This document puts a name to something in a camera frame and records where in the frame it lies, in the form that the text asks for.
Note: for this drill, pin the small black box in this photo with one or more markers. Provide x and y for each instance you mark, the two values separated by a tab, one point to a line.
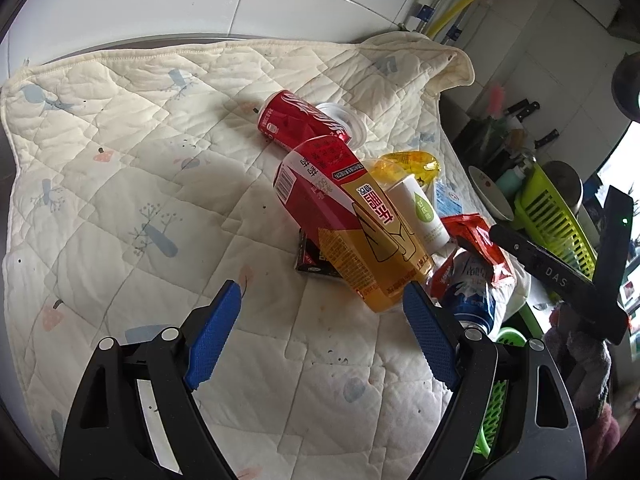
307	257

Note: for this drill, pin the clear plastic cup lid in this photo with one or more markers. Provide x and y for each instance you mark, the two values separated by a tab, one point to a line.
352	120

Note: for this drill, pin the blue and white milk can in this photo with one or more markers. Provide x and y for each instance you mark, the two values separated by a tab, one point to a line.
470	295

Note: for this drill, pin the red and orange drink carton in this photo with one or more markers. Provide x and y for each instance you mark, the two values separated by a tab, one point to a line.
325	195

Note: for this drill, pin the person's right hand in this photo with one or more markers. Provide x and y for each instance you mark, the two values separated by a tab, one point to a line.
585	360

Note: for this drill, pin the white bowl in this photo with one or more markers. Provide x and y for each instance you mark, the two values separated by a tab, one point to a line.
487	192

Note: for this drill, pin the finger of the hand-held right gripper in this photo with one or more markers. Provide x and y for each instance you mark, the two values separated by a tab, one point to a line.
510	242

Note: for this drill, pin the yellow plastic package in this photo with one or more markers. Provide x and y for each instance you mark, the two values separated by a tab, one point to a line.
410	162

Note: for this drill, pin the blue and white packet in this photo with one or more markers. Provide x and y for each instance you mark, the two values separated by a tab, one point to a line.
447	200

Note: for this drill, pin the blue pipe clip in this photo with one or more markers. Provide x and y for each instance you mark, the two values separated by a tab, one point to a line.
425	11
455	31

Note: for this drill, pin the teal bottle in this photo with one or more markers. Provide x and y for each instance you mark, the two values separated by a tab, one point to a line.
510	180

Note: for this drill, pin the cream quilted printed blanket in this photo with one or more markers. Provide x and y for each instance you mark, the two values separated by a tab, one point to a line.
125	160

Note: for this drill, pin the metal cup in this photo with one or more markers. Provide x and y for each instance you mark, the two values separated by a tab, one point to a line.
565	180

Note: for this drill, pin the red snack packet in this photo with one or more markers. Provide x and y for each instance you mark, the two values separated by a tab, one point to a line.
475	232

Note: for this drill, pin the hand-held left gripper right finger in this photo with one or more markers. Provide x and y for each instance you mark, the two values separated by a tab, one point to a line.
430	335

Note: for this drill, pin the green dish rack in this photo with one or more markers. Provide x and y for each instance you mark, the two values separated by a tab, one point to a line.
550	210

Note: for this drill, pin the red cola can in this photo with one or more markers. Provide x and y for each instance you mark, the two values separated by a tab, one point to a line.
295	115

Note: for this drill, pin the green plastic basket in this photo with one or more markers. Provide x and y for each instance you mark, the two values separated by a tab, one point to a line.
492	410

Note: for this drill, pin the dark round pot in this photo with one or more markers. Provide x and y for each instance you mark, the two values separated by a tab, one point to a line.
627	85

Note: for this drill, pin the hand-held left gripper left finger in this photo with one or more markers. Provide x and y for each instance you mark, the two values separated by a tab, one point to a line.
215	330

